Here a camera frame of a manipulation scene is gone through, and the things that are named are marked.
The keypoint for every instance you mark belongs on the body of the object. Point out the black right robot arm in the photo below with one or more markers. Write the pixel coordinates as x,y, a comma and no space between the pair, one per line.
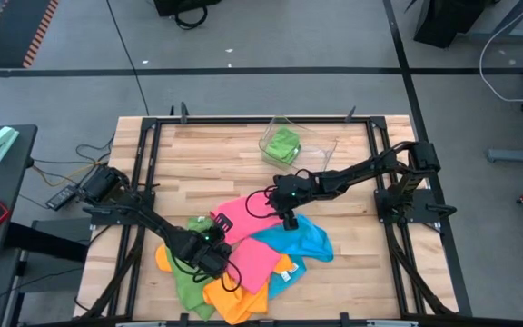
361,175

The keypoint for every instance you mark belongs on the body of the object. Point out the black side desk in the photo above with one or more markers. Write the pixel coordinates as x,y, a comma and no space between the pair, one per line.
7,181

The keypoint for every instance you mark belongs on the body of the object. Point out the pink microfiber towel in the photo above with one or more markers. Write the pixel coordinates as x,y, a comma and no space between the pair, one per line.
252,263

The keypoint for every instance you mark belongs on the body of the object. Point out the gray desk foot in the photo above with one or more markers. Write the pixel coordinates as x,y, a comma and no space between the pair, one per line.
520,155

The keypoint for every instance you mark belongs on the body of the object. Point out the black power adapter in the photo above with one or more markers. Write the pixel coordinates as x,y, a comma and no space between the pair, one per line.
62,198

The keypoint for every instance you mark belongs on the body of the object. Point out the black mat with orange stripes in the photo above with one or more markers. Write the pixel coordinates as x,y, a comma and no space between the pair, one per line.
7,32

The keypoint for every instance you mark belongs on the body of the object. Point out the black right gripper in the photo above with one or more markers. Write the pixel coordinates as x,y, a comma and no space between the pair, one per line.
300,188

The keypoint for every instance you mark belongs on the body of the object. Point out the black table clamp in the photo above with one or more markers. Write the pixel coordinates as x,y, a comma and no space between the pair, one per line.
350,114
344,319
184,319
183,113

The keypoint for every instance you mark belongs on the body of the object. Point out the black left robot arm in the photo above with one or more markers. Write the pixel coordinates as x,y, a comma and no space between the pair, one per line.
148,222

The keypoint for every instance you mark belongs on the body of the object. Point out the blue microfiber towel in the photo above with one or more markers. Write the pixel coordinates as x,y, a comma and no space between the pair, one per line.
279,286
307,240

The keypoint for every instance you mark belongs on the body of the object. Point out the green microfiber towel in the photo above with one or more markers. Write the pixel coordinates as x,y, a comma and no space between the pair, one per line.
186,290
283,145

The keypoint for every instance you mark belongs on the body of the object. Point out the black equipment box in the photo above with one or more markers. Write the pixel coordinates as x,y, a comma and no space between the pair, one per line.
184,5

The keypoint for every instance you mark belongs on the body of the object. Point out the clear plastic bin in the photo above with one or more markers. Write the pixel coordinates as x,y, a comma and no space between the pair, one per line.
316,145

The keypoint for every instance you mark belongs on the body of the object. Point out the gray desk leg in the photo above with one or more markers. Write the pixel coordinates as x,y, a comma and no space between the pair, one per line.
516,35

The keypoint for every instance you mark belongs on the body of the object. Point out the orange microfiber towel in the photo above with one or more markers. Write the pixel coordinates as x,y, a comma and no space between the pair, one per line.
234,302
161,261

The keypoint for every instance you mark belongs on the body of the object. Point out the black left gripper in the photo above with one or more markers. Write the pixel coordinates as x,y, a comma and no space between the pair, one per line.
200,252

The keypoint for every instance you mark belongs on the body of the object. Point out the black cabinet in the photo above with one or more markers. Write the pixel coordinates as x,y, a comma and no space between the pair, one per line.
447,20

